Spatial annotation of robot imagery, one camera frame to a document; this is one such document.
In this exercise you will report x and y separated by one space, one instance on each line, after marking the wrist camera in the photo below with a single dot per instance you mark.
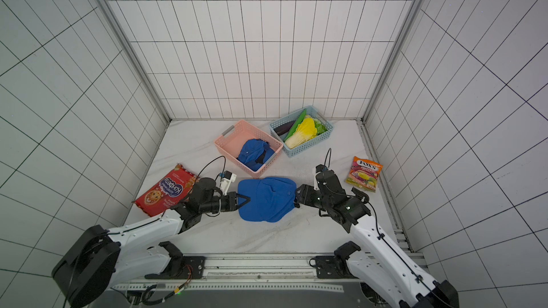
318 176
227 179

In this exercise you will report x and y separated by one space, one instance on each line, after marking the aluminium mounting rail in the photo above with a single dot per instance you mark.
263 280

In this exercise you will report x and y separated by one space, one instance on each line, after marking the red cookie snack bag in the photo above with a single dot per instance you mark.
171 189

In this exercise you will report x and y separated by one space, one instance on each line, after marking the green lettuce toy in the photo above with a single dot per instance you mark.
320 127

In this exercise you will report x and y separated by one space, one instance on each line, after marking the pink plastic basket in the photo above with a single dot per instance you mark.
233 139

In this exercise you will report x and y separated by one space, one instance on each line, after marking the blue baseball cap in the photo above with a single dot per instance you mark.
270 199
255 153

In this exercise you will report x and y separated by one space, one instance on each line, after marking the yellow napa cabbage toy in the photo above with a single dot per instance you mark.
304 133

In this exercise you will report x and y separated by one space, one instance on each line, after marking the light blue plastic basket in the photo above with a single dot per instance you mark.
313 113

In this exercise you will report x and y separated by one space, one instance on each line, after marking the orange candy bag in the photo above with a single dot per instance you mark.
364 174

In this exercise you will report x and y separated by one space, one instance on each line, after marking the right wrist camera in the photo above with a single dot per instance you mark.
318 176

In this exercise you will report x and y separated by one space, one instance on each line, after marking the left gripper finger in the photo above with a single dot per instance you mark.
242 204
242 198

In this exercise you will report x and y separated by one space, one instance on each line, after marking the dark purple eggplant toy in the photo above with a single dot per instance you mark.
284 128

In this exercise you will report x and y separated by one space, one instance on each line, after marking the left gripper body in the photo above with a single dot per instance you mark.
227 202

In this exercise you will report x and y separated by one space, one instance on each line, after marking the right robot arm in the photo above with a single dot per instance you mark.
376 248

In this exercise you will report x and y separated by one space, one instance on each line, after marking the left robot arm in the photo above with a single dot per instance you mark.
104 258

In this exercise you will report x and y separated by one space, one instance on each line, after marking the green cucumber toy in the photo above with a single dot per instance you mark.
296 124

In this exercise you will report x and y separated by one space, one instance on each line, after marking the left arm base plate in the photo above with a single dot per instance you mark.
184 267

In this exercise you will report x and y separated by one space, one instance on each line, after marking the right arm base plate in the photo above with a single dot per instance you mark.
330 267

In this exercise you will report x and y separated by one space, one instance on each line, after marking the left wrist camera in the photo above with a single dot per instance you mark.
227 179

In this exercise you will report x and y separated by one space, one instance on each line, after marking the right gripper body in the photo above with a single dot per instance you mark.
305 194

